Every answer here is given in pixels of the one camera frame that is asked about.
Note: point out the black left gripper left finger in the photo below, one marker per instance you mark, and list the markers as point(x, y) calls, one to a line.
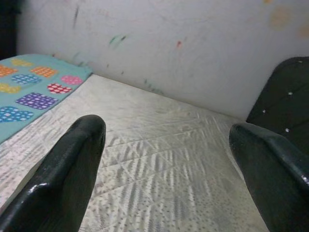
point(58, 178)

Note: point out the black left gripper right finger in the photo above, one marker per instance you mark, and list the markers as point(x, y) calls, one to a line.
point(277, 183)

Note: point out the dark tufted headboard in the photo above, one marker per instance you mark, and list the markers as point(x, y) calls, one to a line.
point(285, 96)

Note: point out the teal mat with colourful shapes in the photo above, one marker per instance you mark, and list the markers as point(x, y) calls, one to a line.
point(36, 91)

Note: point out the white patterned mattress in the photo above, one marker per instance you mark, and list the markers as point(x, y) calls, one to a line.
point(164, 157)

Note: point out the black hanging clothes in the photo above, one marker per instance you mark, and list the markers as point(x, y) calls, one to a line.
point(7, 29)

